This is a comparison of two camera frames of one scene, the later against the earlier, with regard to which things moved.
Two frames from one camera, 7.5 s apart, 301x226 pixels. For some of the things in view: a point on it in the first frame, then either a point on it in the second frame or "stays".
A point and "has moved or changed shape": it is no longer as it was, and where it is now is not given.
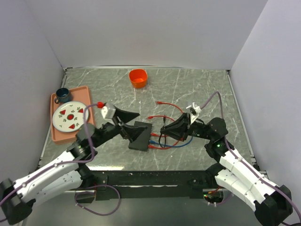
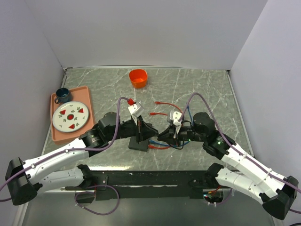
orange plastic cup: (138, 77) stays
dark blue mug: (62, 95) stays
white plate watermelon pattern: (68, 117) stays
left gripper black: (128, 132) -> (143, 131)
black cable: (164, 123) has moved or changed shape
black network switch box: (141, 142) stays
